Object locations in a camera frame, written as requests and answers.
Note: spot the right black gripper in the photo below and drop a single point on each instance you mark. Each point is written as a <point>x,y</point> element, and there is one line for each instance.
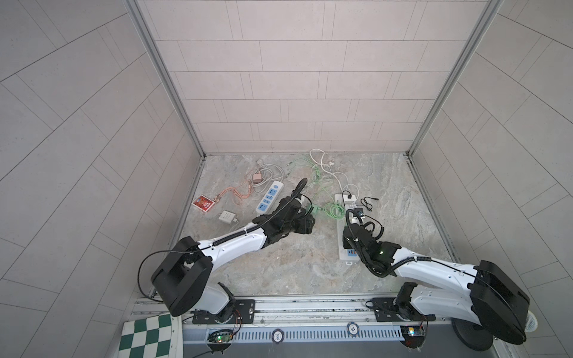
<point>345,240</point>

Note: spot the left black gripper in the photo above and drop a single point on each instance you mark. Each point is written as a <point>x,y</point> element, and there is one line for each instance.
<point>305,226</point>

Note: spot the white charger with black cable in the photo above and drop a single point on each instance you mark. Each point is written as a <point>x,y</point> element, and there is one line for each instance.
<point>350,201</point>

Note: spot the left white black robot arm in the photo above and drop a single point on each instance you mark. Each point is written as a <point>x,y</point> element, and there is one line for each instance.
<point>181,280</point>

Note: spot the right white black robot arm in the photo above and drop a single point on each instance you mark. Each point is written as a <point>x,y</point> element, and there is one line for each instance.
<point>482,295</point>

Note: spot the small blue socket power strip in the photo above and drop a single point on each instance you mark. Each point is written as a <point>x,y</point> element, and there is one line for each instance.
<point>269,197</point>

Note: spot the right circuit board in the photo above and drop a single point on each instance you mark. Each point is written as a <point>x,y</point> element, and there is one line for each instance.
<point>414,336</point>

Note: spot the circuit board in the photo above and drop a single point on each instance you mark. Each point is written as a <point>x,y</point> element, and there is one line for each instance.
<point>414,336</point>
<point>219,341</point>

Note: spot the red card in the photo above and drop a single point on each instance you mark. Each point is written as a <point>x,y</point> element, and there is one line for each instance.
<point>203,203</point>

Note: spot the black round stand base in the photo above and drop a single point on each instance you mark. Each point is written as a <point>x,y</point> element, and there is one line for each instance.
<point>472,335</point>

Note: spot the left circuit board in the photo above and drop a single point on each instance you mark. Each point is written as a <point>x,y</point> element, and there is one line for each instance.
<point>219,341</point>

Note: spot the white round mesh disc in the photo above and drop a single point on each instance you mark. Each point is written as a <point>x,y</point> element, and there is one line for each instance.
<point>531,323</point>

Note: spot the green white checkerboard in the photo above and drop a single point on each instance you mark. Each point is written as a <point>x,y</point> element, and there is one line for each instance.
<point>156,336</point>

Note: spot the pink charger with cable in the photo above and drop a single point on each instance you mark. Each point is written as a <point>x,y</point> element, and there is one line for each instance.
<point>253,178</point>

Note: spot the white flat charger with cable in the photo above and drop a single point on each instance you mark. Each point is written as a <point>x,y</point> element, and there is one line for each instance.
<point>228,217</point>

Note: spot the aluminium rail frame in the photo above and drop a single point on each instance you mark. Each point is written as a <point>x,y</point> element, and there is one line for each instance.
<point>299,319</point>

